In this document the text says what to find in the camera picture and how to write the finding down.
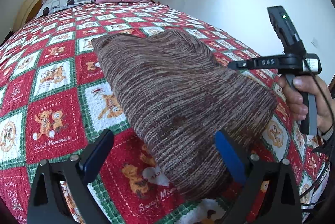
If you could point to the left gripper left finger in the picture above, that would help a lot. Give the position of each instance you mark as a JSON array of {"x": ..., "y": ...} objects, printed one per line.
[{"x": 47, "y": 203}]

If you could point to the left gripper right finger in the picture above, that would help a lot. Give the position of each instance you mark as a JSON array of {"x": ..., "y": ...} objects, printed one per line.
[{"x": 281, "y": 203}]

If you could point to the brown knitted sweater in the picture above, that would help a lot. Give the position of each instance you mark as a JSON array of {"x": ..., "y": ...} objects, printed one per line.
[{"x": 176, "y": 96}]

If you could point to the right forearm sleeve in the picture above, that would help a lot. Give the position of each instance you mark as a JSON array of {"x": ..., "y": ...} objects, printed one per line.
[{"x": 326, "y": 147}]

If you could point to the red patchwork holiday quilt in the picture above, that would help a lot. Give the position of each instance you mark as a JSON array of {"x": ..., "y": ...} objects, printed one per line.
[{"x": 55, "y": 100}]

